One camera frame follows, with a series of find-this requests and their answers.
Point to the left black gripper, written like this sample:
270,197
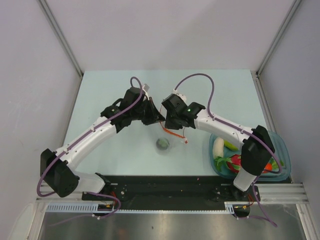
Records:
155,116

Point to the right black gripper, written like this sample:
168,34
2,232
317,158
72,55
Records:
168,124

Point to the dark fake eggplant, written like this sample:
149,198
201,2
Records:
162,143

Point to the clear orange zip top bag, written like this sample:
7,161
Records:
177,138

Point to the white fake daikon radish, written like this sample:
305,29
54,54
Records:
218,148

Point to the green fake pear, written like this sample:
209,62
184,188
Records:
230,146

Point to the red fake pepper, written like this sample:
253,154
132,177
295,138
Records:
232,163

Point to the orange fake carrot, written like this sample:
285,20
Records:
272,167

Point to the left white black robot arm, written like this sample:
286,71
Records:
58,168

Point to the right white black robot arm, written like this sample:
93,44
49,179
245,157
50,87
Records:
255,143

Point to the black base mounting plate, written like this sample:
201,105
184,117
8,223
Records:
172,193

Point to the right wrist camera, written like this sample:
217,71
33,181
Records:
182,96

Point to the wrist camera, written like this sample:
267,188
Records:
182,96
145,87

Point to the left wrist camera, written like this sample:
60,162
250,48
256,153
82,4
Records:
145,87

